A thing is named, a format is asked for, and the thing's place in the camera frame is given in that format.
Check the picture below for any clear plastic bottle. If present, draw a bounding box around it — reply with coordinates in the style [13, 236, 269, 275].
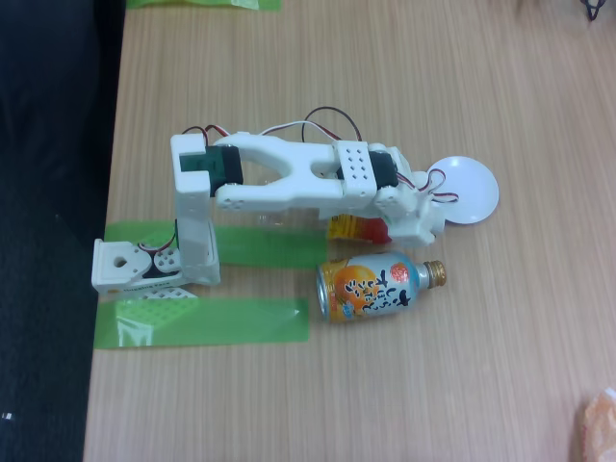
[253, 209, 392, 245]

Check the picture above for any orange drink bottle can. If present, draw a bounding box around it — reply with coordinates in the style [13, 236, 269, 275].
[315, 248, 448, 326]

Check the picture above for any small white round plate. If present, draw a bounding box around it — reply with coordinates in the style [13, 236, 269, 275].
[423, 155, 501, 226]

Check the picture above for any wide green tape strip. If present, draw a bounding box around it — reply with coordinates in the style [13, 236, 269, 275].
[104, 219, 330, 270]

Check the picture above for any long green tape strip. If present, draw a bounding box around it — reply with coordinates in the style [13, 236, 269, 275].
[93, 296, 310, 351]

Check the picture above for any orange translucent plastic bag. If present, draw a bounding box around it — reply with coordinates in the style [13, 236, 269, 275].
[575, 387, 616, 462]

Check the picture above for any black cable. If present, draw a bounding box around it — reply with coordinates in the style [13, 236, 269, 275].
[579, 0, 610, 23]

